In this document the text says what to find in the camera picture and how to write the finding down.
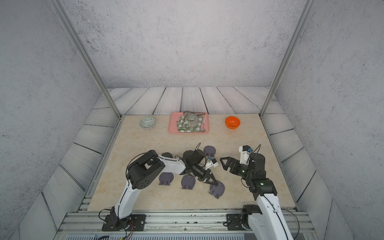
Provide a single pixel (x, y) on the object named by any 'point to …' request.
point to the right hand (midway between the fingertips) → (228, 161)
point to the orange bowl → (232, 122)
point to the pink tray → (173, 127)
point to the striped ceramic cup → (192, 121)
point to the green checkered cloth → (182, 129)
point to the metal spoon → (203, 130)
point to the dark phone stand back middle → (188, 154)
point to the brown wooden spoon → (187, 112)
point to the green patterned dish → (147, 122)
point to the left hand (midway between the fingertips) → (217, 187)
